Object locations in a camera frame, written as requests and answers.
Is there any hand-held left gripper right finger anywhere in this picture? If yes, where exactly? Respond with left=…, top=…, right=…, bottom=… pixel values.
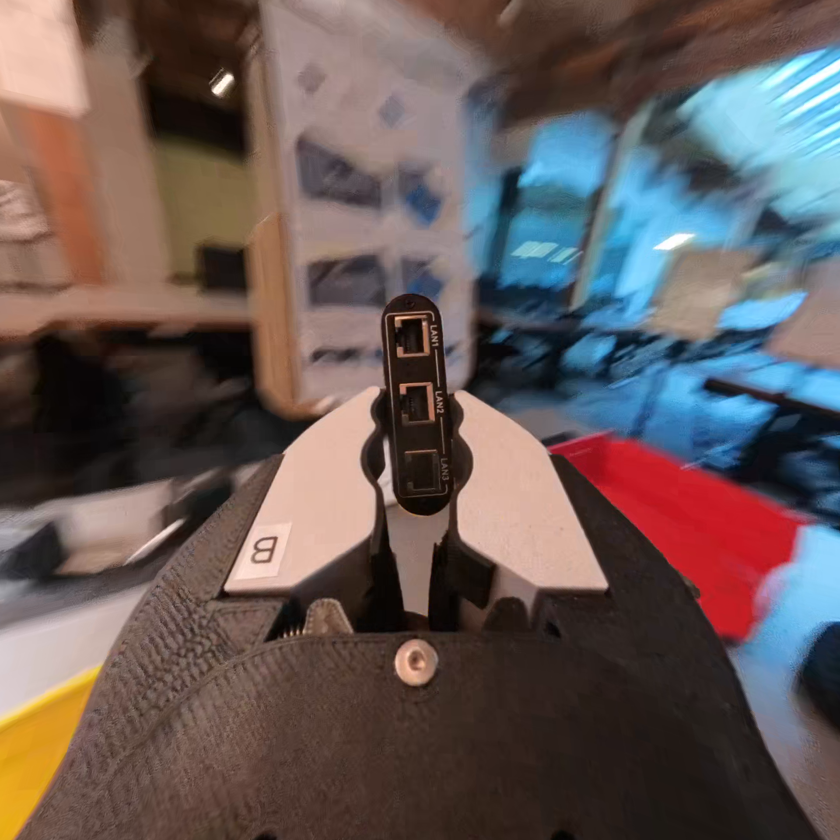
left=451, top=390, right=611, bottom=623

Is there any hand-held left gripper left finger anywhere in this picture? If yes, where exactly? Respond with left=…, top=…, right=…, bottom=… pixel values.
left=222, top=386, right=396, bottom=623

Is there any black ethernet splitter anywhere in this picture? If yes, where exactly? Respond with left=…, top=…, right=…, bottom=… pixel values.
left=382, top=293, right=455, bottom=517

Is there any yellow plastic bin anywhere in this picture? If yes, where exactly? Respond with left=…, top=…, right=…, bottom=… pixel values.
left=0, top=666, right=104, bottom=840

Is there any red plastic bin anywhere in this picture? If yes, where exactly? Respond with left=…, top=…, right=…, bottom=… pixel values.
left=546, top=433, right=816, bottom=643

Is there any instruction poster board with stand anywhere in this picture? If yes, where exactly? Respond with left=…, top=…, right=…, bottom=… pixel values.
left=248, top=0, right=479, bottom=422

